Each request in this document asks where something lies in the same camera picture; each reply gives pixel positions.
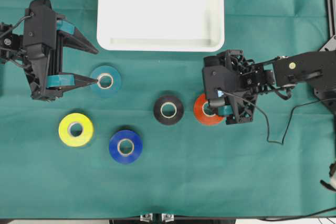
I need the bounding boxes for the red tape roll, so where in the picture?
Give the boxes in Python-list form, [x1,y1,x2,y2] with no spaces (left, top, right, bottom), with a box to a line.
[193,93,224,126]

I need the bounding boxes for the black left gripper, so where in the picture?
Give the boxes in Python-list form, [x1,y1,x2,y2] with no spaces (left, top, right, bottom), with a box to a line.
[22,0,99,101]

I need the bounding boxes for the black tape roll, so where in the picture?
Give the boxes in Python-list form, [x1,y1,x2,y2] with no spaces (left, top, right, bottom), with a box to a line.
[153,95,184,125]

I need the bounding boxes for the black aluminium frame rail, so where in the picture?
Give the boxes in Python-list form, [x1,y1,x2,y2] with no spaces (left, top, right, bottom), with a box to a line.
[319,0,335,51]

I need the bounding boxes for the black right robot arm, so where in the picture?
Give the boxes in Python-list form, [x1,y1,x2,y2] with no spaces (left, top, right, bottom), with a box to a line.
[202,49,335,124]

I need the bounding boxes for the yellow tape roll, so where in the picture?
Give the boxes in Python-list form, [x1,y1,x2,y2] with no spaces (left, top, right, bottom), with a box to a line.
[58,113,94,147]

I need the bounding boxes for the green table cloth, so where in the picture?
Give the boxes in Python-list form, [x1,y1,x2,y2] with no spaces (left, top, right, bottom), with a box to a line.
[0,0,336,220]

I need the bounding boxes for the black right camera cable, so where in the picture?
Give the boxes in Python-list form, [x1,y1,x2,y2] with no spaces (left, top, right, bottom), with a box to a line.
[219,90,336,145]

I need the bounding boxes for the teal tape roll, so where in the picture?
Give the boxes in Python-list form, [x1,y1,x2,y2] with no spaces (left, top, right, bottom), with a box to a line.
[90,66,122,98]

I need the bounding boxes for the white plastic case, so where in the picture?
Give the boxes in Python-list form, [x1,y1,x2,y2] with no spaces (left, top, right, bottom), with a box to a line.
[97,0,225,52]

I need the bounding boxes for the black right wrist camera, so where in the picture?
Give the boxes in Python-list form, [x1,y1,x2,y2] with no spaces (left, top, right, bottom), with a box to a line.
[208,89,226,109]

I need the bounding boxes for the silver table bracket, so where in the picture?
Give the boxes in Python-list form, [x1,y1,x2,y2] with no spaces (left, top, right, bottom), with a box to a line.
[161,213,174,223]
[140,213,153,222]

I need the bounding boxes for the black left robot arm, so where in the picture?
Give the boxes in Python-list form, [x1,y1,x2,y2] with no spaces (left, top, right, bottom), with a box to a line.
[1,0,98,101]

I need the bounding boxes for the blue tape roll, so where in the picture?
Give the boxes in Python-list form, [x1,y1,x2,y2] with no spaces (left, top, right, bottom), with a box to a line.
[109,130,143,164]

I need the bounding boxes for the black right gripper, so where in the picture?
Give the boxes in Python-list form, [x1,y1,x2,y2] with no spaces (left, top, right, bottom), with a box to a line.
[202,49,257,124]

